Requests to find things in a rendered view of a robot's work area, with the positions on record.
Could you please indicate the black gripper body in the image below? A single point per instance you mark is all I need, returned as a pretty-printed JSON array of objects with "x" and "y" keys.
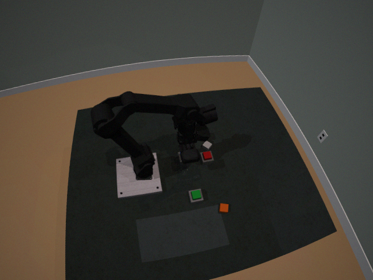
[{"x": 189, "y": 154}]

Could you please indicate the green button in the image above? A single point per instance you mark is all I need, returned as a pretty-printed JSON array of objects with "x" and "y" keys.
[{"x": 195, "y": 196}]

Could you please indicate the red button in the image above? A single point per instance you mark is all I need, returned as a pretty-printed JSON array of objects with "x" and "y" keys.
[{"x": 206, "y": 158}]

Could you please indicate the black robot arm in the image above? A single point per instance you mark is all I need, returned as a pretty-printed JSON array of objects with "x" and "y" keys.
[{"x": 184, "y": 108}]

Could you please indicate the orange block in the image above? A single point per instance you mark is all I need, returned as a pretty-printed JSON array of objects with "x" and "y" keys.
[{"x": 223, "y": 208}]

